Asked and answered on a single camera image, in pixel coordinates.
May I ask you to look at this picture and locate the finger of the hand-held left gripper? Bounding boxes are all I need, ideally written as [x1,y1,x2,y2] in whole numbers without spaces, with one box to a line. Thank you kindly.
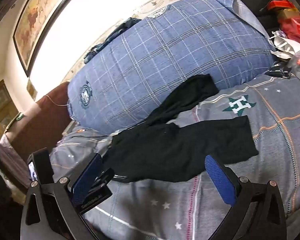
[76,168,115,214]

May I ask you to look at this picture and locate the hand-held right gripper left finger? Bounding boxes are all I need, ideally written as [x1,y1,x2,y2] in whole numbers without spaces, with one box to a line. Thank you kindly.
[20,153,103,240]

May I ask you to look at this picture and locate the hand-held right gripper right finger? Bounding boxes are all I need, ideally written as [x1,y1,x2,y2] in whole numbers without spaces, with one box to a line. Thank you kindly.
[204,154,288,240]

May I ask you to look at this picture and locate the black pants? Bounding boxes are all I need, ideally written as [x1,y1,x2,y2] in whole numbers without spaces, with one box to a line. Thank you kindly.
[103,74,259,183]

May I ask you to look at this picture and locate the striped purple cloth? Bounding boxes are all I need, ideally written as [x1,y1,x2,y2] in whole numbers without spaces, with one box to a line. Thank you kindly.
[0,134,32,188]

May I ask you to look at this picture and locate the brown headboard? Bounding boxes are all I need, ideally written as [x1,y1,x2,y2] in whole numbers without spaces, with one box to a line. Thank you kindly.
[5,81,75,160]

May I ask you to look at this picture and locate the grey star print bedsheet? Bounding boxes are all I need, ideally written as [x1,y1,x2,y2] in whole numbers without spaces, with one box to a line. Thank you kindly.
[50,75,300,240]

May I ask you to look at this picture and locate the blue plaid pillow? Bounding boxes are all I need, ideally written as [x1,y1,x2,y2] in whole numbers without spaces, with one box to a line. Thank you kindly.
[67,0,277,137]

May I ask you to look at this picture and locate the white plastic bag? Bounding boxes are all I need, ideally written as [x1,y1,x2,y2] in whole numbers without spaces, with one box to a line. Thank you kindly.
[269,30,300,60]

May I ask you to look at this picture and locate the dark blue cloth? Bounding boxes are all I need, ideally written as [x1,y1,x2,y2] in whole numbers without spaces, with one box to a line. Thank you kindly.
[84,17,143,64]

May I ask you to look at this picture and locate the red plastic bag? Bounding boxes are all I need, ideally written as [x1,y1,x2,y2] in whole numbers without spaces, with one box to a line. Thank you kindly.
[280,17,300,47]

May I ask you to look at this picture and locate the brown box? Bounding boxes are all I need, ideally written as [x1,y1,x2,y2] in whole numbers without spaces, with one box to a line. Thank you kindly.
[276,7,300,22]

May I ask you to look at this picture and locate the black clothing pile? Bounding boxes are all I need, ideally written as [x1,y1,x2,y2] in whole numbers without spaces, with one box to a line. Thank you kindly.
[236,0,290,30]

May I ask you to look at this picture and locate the red box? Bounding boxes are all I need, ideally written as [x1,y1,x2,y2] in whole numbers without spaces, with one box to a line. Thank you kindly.
[267,0,294,12]

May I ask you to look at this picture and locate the thin pale cord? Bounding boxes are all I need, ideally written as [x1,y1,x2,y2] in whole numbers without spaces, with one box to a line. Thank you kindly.
[44,95,70,107]

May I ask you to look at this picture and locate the small wall picture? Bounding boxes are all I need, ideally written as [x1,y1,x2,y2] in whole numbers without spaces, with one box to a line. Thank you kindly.
[26,79,38,100]

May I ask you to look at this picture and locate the large framed wall painting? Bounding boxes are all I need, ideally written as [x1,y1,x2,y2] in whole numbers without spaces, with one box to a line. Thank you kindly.
[12,0,83,77]

